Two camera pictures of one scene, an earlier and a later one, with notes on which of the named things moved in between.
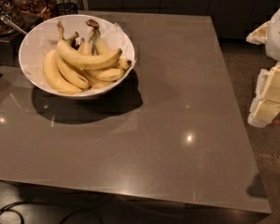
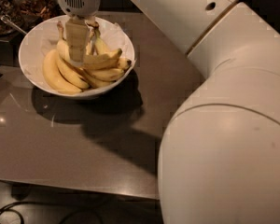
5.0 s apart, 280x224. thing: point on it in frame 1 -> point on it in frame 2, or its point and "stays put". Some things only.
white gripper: [278, 36] -> [78, 1]
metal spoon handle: [7, 20] stays put
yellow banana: [54, 76] stays put
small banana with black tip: [123, 63] stays put
